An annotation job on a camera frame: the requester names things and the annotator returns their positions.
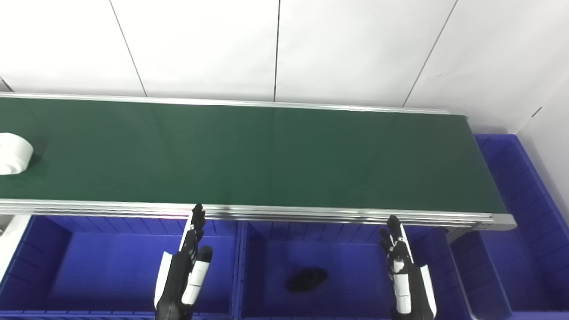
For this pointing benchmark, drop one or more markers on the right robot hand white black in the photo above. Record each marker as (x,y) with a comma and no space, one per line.
(409,280)

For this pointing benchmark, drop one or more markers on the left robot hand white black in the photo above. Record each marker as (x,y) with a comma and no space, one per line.
(180,275)

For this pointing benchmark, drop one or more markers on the white cylindrical part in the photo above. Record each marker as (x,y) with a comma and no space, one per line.
(13,153)

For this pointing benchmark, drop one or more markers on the blue plastic bin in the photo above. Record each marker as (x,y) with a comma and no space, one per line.
(89,271)
(515,266)
(355,271)

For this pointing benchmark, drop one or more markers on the black part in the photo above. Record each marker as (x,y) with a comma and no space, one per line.
(306,279)

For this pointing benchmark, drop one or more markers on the green conveyor belt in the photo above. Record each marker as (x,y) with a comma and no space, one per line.
(311,214)
(266,155)

